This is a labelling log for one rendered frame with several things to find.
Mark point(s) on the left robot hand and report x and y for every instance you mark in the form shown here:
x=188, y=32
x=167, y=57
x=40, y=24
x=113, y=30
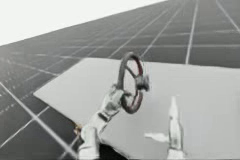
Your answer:
x=114, y=101

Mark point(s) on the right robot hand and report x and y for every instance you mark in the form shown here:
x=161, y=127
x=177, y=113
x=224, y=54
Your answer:
x=174, y=130

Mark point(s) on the dark steering wheel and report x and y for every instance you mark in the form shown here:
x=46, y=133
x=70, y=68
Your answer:
x=129, y=83

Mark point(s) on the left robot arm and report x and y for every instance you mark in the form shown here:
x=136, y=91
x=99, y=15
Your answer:
x=91, y=133

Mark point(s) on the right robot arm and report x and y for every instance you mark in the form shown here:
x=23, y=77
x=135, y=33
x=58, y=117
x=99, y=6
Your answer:
x=175, y=154

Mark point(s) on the grey table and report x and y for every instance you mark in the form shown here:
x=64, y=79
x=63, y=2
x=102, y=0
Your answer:
x=198, y=106

